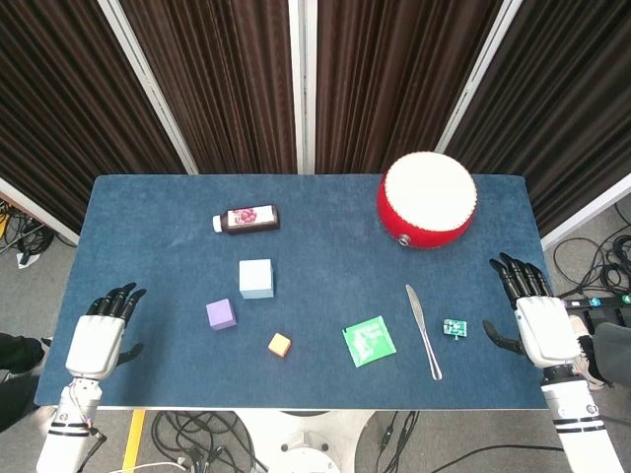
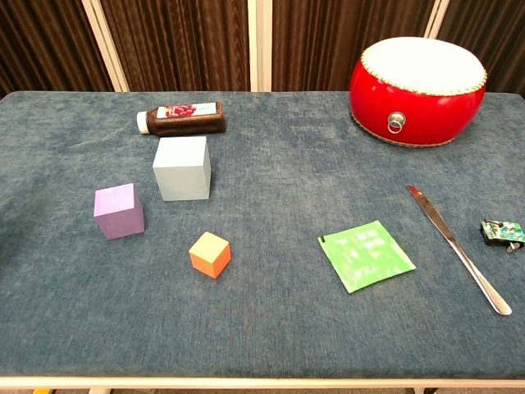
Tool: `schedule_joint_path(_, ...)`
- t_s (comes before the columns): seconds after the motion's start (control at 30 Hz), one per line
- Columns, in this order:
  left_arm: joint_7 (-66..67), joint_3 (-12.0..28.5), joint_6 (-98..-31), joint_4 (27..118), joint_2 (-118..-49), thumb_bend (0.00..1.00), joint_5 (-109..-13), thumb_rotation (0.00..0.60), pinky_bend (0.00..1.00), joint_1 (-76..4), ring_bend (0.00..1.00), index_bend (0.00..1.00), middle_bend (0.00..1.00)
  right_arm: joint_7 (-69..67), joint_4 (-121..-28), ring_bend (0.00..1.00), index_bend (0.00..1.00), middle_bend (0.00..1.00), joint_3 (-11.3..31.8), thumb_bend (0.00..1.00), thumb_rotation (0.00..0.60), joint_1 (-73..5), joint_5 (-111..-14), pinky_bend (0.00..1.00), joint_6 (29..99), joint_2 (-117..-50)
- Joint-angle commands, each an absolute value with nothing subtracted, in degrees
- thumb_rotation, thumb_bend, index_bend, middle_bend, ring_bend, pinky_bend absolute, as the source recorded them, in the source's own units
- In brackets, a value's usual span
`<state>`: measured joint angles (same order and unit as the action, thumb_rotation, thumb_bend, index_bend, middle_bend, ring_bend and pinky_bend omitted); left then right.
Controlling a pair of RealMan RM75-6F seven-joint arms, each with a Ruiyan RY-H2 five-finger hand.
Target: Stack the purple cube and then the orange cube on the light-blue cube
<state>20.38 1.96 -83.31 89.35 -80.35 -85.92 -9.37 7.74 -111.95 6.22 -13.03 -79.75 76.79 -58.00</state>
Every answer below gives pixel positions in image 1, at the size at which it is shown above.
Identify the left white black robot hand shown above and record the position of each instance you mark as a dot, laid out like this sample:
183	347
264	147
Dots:
93	345

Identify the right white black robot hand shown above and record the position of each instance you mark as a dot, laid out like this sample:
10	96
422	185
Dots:
547	335

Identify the purple cube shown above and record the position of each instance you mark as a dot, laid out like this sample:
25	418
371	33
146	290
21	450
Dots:
220	315

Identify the orange cube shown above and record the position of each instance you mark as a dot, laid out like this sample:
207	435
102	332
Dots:
279	344

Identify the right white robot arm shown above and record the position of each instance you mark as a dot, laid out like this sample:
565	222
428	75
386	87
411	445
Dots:
581	428

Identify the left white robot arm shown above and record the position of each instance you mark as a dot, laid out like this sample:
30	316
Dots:
59	443

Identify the light blue cube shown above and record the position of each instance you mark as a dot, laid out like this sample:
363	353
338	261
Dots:
256	278

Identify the person's light sneaker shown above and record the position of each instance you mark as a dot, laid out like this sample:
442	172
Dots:
584	364

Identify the black power strip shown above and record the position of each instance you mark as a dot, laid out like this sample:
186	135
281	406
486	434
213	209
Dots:
596	301

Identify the person's grey trouser leg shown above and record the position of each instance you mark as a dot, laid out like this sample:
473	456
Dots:
613	350

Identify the person's black trouser leg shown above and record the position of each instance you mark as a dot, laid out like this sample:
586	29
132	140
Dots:
15	352

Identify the small green circuit board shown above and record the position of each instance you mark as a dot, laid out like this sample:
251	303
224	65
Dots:
454	327

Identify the yellow floor tape strip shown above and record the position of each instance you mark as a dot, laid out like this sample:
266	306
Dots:
133	443

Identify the silver table knife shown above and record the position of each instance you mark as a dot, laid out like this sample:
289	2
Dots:
416	310

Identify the green tea sachet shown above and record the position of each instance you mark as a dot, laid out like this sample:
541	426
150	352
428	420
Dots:
370	342

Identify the red drum white skin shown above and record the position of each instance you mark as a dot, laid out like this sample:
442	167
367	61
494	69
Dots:
429	197

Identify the dark brown bottle white cap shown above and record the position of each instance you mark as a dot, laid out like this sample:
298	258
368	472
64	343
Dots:
251	219

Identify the blue table cloth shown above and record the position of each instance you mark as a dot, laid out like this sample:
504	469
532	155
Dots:
320	276

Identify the dark brown curtain panel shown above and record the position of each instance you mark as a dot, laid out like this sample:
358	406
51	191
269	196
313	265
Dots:
567	98
59	98
222	74
394	74

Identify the white frame post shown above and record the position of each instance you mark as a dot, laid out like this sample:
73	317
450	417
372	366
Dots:
39	214
480	74
150	88
301	88
586	217

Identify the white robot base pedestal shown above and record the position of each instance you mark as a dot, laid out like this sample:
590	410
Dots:
305	443

